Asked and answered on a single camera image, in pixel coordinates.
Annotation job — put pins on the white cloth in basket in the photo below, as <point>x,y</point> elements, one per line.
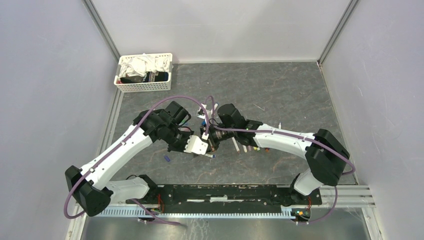
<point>140,64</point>

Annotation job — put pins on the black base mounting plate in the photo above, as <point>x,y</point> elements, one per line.
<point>226,199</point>

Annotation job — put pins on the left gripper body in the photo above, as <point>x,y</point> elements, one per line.
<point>178,140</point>

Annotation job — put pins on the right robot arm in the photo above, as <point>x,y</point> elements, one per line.
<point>325,155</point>

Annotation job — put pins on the aluminium frame rail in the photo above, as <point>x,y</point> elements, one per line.
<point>101,27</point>

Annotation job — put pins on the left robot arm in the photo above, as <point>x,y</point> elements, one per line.
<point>91,185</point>

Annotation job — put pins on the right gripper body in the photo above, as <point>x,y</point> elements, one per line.
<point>216,135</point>

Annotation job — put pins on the white plastic basket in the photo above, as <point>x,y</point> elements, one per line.
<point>144,87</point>

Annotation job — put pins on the blue capped white marker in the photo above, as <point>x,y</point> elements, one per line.
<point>210,155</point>

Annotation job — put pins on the black capped white marker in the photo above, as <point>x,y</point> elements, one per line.
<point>235,145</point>

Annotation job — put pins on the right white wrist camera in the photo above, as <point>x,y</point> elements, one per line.
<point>203,112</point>

